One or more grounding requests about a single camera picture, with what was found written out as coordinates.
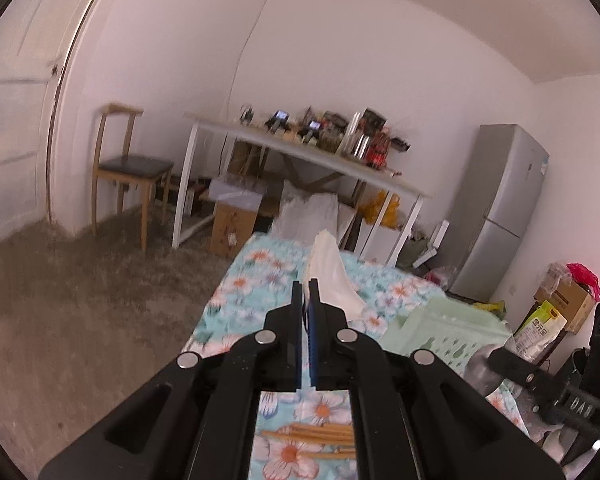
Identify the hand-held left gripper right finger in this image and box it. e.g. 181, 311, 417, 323
307, 280, 566, 480

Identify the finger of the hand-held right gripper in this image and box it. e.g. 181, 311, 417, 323
487, 347, 551, 396

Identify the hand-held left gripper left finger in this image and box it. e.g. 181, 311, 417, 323
39, 281, 306, 480

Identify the metal spoon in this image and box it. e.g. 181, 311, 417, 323
467, 342, 506, 396

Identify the wooden chopstick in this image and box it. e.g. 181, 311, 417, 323
275, 429, 355, 438
290, 423, 355, 432
262, 431, 355, 446
298, 450, 356, 460

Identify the white spoon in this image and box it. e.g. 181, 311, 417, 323
302, 230, 368, 331

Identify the green star-hole utensil basket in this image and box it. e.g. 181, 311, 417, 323
380, 295, 513, 378

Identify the yellow green package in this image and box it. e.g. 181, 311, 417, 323
517, 300, 568, 356

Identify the floral blanket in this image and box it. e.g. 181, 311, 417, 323
180, 237, 531, 480

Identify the open cardboard box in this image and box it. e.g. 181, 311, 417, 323
535, 270, 596, 333

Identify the red plastic bag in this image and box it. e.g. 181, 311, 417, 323
567, 262, 600, 301

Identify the pink plastic bag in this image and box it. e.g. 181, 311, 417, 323
425, 267, 456, 291

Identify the white plastic bag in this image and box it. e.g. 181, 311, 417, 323
272, 180, 341, 241

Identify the green bag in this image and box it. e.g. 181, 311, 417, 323
400, 237, 428, 268

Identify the white flat box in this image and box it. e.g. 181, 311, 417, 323
415, 220, 451, 268

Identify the yellow plastic bag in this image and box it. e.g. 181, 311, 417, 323
365, 192, 401, 228

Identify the grey refrigerator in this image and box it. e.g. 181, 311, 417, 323
447, 124, 551, 303

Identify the white table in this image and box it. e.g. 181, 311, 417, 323
172, 112, 433, 266

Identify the green jar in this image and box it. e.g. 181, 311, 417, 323
319, 125, 343, 151

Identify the red bottle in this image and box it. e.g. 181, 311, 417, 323
370, 135, 392, 168

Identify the metal canister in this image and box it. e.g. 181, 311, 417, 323
352, 132, 372, 161

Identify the black device with screen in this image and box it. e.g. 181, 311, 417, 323
266, 109, 290, 136
300, 119, 323, 145

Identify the dark box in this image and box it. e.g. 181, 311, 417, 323
361, 107, 387, 133

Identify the wooden chair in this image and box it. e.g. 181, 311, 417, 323
91, 103, 176, 253

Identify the white door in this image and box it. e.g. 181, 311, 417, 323
0, 0, 106, 256

